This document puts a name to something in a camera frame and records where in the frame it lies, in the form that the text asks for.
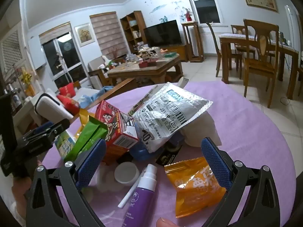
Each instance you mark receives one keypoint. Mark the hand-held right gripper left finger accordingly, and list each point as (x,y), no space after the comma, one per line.
(91,163)

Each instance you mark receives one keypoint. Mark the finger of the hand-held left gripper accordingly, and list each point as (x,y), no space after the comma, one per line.
(45,125)

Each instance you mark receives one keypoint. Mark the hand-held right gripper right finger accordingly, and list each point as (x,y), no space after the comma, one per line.
(216,163)

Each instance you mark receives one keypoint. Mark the green snack packet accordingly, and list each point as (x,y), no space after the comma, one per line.
(88,134)

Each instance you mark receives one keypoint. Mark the orange snack packet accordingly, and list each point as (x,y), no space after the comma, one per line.
(191,189)

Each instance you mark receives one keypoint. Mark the white cup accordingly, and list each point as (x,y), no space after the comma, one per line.
(126,171)

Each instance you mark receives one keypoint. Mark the white tissue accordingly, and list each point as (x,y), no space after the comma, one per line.
(201,127)

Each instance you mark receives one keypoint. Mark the red milk carton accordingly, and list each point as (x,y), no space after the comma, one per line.
(111,125)

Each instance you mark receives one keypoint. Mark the black battery card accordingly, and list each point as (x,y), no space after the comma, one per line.
(169,158)

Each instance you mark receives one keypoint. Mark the purple spray bottle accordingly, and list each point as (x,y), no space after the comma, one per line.
(139,198)

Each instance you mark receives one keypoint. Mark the silver plastic bag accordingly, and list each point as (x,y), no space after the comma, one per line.
(165,113)

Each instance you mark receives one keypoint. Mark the person's left forearm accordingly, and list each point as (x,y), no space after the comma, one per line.
(17,210)

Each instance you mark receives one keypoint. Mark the person's left hand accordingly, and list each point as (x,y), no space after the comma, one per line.
(21,185)

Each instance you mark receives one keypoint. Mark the person's right hand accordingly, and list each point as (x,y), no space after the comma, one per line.
(165,223)

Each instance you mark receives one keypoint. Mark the white sofa cushion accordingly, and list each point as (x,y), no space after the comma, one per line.
(52,106)

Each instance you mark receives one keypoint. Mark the white cotton pad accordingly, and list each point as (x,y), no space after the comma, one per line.
(110,181)

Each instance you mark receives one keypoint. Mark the white green drink carton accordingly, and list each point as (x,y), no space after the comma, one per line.
(64,146)

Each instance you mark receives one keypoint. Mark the red cushion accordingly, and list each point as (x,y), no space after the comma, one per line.
(67,89)
(69,104)

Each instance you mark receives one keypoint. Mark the yellow snack packet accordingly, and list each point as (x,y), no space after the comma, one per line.
(84,118)

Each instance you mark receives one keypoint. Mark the purple tablecloth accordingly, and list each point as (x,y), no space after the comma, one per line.
(248,132)

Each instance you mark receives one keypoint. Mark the blue plastic object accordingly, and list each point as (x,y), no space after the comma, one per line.
(139,153)

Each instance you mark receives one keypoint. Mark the yellow flower decoration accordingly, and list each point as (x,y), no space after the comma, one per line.
(26,78)

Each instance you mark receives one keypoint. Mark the blue cloth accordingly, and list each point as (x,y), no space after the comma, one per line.
(94,97)

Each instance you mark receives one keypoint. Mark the glass balcony door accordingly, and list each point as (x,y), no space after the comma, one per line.
(64,56)

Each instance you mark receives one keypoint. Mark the green white wrapper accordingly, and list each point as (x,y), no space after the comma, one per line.
(139,104)

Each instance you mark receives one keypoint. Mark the wooden armchair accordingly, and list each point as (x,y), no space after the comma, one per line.
(97,66)

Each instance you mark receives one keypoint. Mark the wooden sofa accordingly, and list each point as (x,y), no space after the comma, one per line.
(118,87)

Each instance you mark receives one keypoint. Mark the white lattice screen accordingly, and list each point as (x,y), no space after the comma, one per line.
(11,49)

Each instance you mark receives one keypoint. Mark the plush toy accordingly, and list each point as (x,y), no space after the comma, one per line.
(109,63)

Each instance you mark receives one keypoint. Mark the framed sunflower picture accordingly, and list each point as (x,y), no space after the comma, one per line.
(84,35)

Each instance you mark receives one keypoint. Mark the wooden coffee table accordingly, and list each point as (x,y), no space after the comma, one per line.
(142,69)

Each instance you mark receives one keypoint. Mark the wooden dining chair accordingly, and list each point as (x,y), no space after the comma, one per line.
(260,61)
(213,37)
(238,29)

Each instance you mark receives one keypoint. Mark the striped roller blind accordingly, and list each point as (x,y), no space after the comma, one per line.
(106,33)

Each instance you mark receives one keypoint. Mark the red box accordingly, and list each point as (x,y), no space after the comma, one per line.
(146,63)

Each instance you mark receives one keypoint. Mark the wooden television cabinet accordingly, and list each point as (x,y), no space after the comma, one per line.
(176,50)

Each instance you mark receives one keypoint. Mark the white radiator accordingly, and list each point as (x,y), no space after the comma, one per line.
(210,42)

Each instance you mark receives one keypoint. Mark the white decorative fruit stand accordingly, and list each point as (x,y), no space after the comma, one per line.
(148,53)

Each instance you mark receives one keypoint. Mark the wooden dining table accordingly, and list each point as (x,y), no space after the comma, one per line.
(227,37)

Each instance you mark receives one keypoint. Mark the wooden plant stand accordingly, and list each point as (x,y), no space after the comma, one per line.
(193,26)

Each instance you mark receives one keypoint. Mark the wooden bookshelf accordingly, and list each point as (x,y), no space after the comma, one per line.
(139,23)

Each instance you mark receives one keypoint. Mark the black television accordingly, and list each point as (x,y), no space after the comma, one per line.
(162,33)

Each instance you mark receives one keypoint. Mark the red vase with branches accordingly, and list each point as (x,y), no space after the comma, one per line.
(188,16)

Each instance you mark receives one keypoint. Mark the white standing air conditioner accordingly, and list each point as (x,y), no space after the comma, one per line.
(291,28)

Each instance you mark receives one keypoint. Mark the white framed window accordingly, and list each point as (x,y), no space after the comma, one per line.
(206,7)

